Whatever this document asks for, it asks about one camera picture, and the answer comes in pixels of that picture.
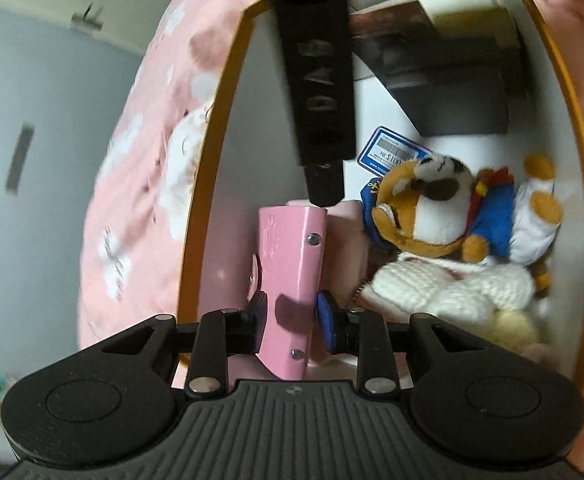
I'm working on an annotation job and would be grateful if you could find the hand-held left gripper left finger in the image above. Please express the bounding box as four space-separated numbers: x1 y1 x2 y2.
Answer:
100 292 269 395

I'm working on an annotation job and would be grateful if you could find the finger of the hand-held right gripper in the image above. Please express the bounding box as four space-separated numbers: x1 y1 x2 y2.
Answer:
264 0 357 207

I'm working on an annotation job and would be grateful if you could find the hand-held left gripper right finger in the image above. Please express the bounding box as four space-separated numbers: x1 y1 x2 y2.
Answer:
317 290 478 395

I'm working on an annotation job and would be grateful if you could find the white rectangular box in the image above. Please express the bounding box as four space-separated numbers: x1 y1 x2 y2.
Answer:
342 75 433 201

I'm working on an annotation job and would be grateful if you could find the pink snap case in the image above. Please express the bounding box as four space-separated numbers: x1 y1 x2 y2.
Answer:
249 205 329 381

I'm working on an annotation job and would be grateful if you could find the orange cardboard box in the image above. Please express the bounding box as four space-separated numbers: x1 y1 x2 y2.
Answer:
174 0 584 391

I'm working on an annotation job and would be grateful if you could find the white knitted toy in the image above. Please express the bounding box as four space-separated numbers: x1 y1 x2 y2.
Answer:
359 255 538 323

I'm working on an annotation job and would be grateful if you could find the tiger plush toy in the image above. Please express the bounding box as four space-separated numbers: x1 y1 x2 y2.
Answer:
359 152 565 296

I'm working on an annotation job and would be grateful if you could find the pink printed blanket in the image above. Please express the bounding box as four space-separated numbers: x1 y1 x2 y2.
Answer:
74 0 584 480

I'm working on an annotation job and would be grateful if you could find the pale yellow plush toy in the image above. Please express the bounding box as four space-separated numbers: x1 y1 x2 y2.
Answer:
492 307 543 353

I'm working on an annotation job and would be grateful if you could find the grey wall bracket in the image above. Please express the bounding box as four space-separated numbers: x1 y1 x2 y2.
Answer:
72 4 105 33

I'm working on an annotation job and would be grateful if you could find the grey wall strip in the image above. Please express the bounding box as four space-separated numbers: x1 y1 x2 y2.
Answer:
6 122 35 196

